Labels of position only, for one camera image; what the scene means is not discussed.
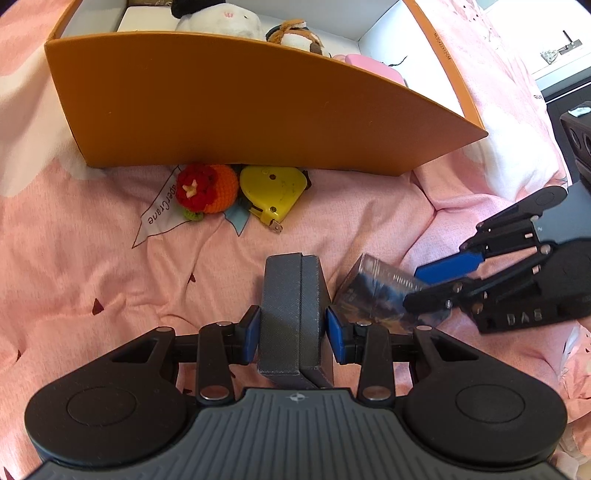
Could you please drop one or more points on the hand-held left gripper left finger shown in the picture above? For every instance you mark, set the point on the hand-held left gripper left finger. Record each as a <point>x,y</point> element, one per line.
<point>251,332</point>

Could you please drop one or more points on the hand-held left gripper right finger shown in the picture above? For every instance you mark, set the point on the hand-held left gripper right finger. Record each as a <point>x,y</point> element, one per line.
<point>334,337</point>

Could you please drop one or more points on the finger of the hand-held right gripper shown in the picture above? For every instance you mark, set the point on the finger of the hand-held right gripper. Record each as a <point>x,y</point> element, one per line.
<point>448,268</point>
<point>429,297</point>

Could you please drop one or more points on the dark grey plastic case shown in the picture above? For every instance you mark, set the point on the dark grey plastic case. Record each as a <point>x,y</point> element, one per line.
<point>286,314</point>

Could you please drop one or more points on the clear card deck box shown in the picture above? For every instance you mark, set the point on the clear card deck box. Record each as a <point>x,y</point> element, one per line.
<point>369,295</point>

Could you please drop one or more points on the orange storage box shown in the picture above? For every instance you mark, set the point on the orange storage box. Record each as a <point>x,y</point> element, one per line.
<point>207,101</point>

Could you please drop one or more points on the black speaker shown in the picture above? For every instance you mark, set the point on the black speaker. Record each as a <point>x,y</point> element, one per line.
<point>579,138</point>

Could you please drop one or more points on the orange crocheted fruit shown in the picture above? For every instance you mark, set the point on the orange crocheted fruit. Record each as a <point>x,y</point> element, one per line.
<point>217,189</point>

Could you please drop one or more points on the yellow tape measure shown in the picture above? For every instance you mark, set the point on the yellow tape measure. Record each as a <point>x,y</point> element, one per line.
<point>272,184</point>

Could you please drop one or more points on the pink printed bed sheet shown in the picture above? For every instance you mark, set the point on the pink printed bed sheet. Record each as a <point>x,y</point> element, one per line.
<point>115,258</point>

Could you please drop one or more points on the white desk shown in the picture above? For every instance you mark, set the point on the white desk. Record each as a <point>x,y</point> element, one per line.
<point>572,69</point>

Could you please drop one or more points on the pink plastic case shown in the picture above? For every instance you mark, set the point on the pink plastic case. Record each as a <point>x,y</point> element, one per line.
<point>364,62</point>

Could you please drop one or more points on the brown and white plush toy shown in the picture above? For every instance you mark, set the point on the brown and white plush toy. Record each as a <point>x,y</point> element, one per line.
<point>295,37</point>

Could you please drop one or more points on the white and black plush toy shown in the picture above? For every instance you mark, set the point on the white and black plush toy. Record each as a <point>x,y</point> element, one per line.
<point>221,21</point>

